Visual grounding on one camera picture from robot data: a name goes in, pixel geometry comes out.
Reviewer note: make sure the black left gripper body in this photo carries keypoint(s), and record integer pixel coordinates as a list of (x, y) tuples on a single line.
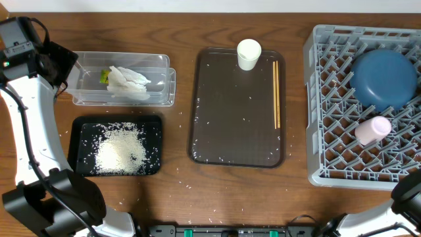
[(60, 63)]

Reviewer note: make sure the yellow green snack wrapper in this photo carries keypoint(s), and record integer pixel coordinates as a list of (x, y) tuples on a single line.
[(104, 76)]

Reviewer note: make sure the pile of white rice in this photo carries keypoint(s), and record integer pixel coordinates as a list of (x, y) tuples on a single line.
[(121, 151)]

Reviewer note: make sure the cream white cup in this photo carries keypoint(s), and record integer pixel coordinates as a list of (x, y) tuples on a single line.
[(248, 53)]

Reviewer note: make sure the wooden chopstick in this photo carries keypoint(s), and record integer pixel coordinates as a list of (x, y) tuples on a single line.
[(274, 94), (278, 94)]

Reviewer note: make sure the dark blue plate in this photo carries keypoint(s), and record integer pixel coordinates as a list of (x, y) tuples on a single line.
[(383, 78)]

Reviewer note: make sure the pink cup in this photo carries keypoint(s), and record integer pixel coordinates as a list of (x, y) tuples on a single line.
[(374, 129)]

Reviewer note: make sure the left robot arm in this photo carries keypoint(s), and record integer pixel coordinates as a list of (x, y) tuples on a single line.
[(49, 198)]

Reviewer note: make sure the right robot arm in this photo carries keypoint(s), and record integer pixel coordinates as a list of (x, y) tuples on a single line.
[(398, 216)]

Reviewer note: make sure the black waste tray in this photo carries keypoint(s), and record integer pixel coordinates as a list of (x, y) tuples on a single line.
[(115, 148)]

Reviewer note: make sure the grey dishwasher rack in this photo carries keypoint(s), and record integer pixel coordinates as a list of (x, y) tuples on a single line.
[(335, 158)]

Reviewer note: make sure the clear plastic bin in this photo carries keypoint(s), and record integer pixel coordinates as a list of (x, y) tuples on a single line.
[(85, 87)]

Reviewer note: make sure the dark brown serving tray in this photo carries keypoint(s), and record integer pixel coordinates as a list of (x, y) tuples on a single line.
[(232, 120)]

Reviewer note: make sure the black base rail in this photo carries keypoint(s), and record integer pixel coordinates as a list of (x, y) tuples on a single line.
[(168, 230)]

